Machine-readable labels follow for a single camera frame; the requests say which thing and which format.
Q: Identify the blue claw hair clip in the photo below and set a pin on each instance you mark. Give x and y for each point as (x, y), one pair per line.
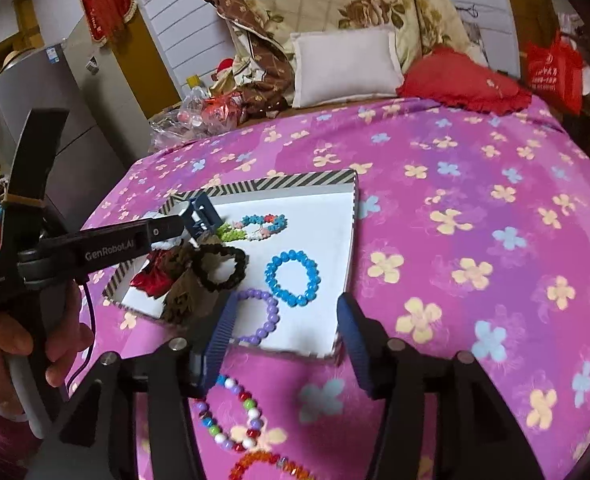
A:
(200, 218)

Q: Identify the white small pillow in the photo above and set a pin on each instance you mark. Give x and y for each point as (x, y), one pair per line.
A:
(345, 65)

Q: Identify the black scrunchie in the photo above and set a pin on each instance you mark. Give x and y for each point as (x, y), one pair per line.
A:
(219, 267)

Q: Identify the red shopping bag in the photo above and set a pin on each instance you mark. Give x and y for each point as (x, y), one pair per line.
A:
(555, 74)

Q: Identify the striped white tray box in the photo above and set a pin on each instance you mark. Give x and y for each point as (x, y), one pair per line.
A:
(299, 239)

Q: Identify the person left hand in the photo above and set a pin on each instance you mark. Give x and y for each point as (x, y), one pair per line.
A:
(62, 346)

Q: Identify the clear plastic bag pile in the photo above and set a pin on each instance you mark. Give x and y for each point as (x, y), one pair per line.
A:
(199, 116)

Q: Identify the grey refrigerator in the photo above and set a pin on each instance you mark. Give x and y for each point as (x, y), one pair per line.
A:
(45, 120)

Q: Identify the red santa plush toy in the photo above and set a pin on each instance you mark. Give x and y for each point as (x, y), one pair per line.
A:
(223, 77)

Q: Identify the red satin bow clip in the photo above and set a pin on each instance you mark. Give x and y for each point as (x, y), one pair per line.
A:
(158, 275)

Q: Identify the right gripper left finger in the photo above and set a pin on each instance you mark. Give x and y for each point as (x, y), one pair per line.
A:
(94, 436)

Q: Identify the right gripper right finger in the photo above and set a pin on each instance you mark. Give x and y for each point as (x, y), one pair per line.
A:
(477, 435)

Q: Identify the brown leopard scrunchie bow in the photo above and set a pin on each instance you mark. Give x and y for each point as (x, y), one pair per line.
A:
(187, 299)

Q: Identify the brown patterned blanket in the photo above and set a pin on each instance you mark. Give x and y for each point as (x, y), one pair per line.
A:
(261, 70)

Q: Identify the pink floral bedspread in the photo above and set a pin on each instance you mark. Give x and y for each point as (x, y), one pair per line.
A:
(473, 233)

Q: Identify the red ruffled cushion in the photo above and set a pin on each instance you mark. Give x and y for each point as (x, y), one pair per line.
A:
(452, 79)

